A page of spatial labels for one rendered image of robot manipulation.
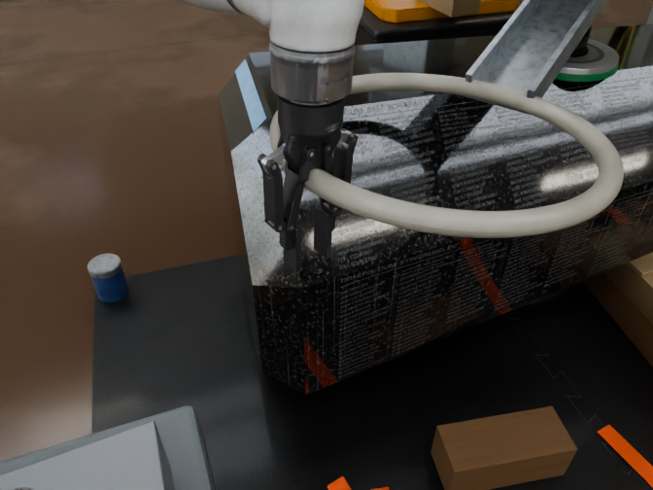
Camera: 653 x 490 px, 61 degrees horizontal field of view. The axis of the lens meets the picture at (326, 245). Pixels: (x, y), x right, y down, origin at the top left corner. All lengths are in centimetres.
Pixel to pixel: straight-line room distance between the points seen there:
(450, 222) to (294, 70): 23
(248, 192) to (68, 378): 90
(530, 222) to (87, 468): 49
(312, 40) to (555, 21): 74
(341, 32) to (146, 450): 42
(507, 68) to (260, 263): 59
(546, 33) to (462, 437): 89
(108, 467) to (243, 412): 106
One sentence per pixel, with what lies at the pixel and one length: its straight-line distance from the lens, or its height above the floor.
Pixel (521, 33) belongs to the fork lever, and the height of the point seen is 94.
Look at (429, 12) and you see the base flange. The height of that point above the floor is 76.
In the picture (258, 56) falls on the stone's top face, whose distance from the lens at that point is 137.
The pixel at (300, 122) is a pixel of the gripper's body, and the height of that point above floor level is 102.
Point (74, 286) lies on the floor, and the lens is 207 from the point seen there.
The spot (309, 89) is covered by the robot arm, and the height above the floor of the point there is 106.
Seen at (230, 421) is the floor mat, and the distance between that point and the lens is 155.
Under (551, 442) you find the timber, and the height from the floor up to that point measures 14.
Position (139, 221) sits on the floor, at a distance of 228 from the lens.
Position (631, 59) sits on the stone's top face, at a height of 82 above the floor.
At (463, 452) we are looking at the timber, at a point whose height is 14.
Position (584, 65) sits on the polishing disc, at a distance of 135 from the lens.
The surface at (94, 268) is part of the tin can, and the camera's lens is 188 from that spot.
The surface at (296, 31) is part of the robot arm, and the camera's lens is 57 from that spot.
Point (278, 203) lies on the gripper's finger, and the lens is 66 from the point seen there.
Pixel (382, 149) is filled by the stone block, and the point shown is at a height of 75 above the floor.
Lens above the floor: 130
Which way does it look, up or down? 40 degrees down
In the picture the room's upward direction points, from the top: straight up
